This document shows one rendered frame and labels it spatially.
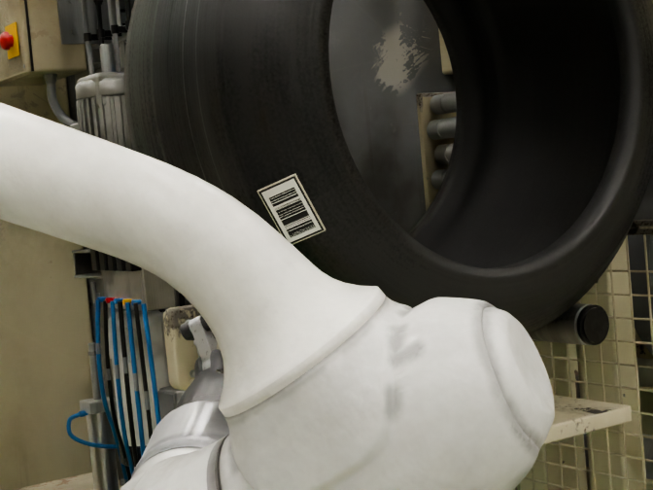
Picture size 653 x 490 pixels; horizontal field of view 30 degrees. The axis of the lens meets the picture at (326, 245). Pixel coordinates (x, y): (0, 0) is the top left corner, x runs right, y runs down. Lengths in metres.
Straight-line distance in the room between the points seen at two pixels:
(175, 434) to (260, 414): 0.17
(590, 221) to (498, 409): 0.75
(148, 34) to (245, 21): 0.16
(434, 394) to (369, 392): 0.03
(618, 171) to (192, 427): 0.72
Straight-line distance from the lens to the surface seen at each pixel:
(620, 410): 1.39
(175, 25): 1.18
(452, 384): 0.57
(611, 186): 1.34
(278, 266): 0.59
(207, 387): 0.80
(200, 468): 0.65
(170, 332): 1.45
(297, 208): 1.10
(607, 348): 1.85
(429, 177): 1.83
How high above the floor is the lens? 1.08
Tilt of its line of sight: 3 degrees down
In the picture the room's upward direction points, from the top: 5 degrees counter-clockwise
